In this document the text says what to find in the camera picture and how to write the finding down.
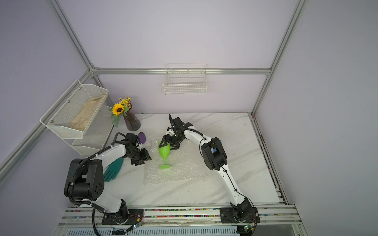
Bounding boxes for ribbed smoky glass vase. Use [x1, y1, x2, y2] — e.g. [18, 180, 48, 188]
[124, 105, 141, 131]

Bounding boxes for aluminium frame post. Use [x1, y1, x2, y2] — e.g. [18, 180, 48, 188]
[47, 0, 94, 71]

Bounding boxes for white mesh wall basket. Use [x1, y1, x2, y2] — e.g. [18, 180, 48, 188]
[40, 80, 108, 139]

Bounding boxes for clear bubble wrap sheet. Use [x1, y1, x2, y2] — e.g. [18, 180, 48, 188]
[143, 140, 210, 185]

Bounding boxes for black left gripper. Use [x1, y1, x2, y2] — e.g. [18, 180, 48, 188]
[126, 148, 152, 166]

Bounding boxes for green white garden glove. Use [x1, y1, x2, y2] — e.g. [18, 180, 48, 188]
[103, 157, 124, 182]

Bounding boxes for lower white mesh basket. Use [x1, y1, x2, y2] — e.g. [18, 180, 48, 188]
[71, 106, 113, 156]

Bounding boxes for beige cloth in basket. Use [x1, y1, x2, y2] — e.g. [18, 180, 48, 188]
[69, 95, 104, 131]

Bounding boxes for green plastic wine glass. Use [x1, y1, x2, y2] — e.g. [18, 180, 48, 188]
[158, 141, 171, 169]

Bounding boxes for purple trowel pink handle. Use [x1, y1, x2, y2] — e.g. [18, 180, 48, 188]
[138, 132, 147, 144]

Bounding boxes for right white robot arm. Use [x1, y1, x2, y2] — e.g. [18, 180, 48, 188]
[158, 115, 259, 224]

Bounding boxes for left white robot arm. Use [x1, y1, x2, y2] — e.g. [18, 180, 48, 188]
[64, 132, 151, 224]

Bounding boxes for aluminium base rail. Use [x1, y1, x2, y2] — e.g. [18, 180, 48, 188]
[54, 205, 308, 236]

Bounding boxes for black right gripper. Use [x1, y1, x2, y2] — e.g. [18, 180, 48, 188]
[159, 133, 185, 150]

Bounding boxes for horizontal aluminium back rail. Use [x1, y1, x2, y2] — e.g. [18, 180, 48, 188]
[92, 68, 271, 75]

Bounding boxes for yellow sunflower bouquet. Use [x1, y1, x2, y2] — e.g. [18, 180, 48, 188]
[109, 97, 132, 127]

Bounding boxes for white wire back basket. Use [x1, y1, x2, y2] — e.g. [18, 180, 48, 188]
[163, 63, 208, 95]

